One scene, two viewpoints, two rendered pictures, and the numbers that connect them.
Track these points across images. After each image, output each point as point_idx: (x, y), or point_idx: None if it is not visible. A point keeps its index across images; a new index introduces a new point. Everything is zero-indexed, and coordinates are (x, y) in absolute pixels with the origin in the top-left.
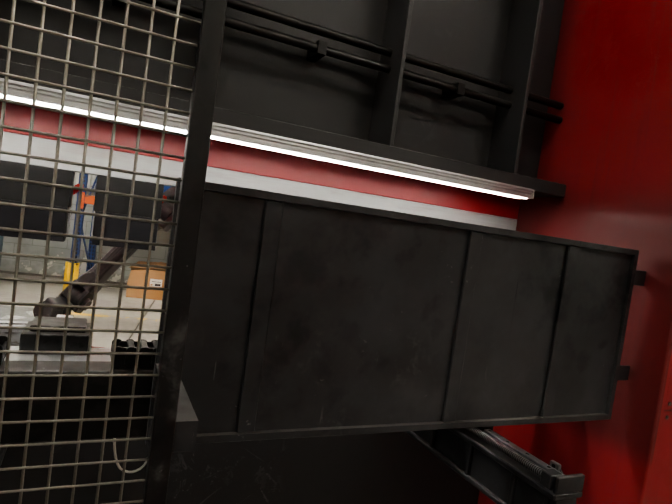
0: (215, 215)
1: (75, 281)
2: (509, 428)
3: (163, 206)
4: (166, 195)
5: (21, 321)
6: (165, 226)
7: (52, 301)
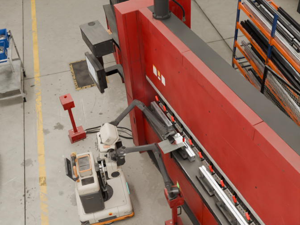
0: None
1: (169, 183)
2: (161, 110)
3: (159, 151)
4: (157, 148)
5: (206, 177)
6: (160, 153)
7: (177, 187)
